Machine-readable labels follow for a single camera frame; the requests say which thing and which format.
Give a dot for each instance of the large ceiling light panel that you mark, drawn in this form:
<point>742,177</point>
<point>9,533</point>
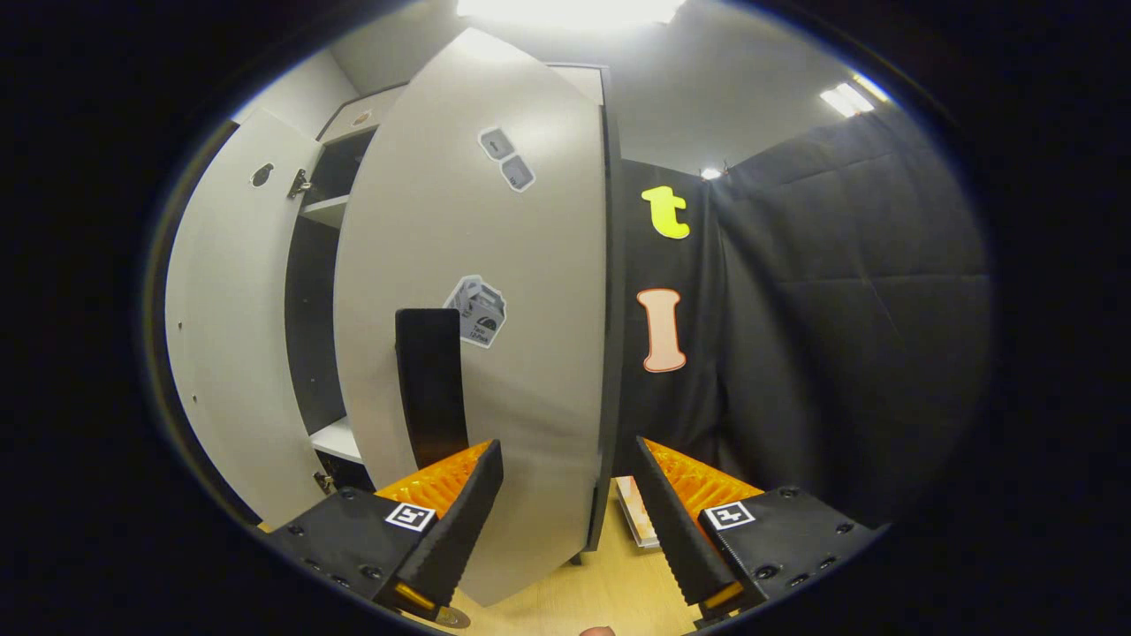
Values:
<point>570,9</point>

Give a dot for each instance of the grey cabinet door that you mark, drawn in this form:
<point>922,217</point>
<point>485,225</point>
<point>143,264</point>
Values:
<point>230,336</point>
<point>530,397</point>

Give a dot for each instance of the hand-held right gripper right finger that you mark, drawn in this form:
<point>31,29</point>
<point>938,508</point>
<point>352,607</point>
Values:
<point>671,530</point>

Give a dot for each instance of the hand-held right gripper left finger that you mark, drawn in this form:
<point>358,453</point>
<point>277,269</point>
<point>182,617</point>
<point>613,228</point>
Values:
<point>459,530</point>

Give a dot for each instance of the black backdrop cloth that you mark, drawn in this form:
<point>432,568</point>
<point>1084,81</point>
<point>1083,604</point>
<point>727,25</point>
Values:
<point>839,353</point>

